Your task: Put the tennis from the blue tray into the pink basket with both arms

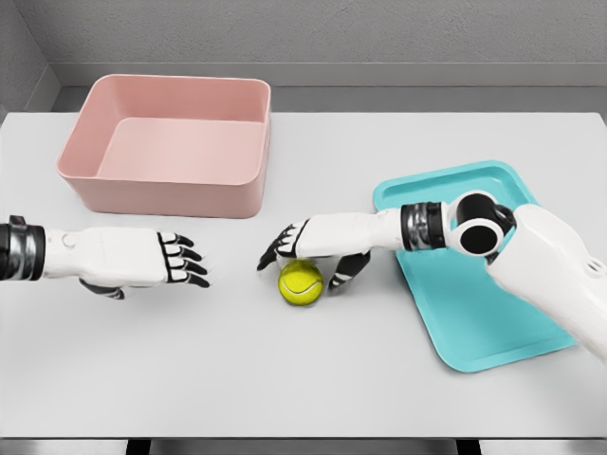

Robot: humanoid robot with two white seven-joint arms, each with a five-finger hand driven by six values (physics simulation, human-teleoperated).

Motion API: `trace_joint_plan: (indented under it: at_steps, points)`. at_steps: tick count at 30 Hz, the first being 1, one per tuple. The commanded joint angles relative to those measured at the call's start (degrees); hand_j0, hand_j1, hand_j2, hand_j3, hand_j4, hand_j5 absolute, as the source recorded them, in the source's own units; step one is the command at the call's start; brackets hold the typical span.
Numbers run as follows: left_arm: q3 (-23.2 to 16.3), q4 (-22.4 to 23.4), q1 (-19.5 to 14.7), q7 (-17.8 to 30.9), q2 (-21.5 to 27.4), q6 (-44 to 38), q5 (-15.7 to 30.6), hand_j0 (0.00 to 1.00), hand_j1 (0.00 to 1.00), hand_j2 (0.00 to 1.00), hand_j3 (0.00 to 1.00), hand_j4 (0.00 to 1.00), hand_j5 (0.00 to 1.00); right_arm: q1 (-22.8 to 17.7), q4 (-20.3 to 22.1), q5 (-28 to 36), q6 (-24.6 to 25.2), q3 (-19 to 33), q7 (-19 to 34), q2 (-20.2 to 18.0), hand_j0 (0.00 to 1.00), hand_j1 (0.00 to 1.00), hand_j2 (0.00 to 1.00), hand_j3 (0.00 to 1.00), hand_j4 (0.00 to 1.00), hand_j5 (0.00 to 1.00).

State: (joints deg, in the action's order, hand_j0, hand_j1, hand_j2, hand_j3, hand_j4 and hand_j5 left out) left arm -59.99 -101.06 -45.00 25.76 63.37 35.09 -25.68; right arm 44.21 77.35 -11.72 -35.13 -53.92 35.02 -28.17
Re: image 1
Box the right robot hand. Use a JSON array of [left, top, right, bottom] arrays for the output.
[[256, 212, 372, 296]]

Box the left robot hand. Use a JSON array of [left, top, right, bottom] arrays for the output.
[[78, 227, 211, 300]]

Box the yellow-green tennis ball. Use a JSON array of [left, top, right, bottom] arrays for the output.
[[277, 259, 325, 308]]

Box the pink plastic basket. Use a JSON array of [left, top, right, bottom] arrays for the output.
[[55, 73, 272, 221]]

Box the blue plastic tray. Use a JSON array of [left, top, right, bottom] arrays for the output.
[[372, 160, 580, 374]]

